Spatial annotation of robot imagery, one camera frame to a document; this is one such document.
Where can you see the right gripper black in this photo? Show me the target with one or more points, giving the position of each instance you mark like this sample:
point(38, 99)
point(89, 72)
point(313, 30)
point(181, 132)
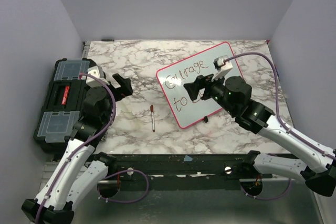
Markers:
point(193, 88)

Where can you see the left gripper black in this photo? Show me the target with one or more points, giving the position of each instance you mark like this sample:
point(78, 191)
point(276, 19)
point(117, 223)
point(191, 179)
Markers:
point(124, 90)

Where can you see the whiteboard marker white barrel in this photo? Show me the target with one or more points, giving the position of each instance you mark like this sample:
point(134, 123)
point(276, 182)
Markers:
point(153, 122)

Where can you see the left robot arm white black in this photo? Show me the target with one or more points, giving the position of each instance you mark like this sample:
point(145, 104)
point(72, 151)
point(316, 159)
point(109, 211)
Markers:
point(57, 201)

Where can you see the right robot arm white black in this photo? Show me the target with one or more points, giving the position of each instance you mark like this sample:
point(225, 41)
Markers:
point(314, 163)

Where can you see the black toolbox with clear lids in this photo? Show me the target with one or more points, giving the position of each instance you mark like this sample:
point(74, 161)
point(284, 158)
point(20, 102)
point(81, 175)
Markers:
point(62, 105)

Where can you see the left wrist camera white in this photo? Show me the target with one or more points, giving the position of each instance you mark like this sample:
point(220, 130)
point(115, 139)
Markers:
point(96, 72)

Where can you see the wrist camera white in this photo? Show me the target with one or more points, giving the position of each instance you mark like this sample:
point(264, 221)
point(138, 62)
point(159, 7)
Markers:
point(96, 72)
point(223, 67)

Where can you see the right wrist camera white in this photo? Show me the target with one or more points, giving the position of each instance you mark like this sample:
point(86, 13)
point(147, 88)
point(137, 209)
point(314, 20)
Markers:
point(223, 67)

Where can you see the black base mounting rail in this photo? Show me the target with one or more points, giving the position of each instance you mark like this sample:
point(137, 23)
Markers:
point(138, 172)

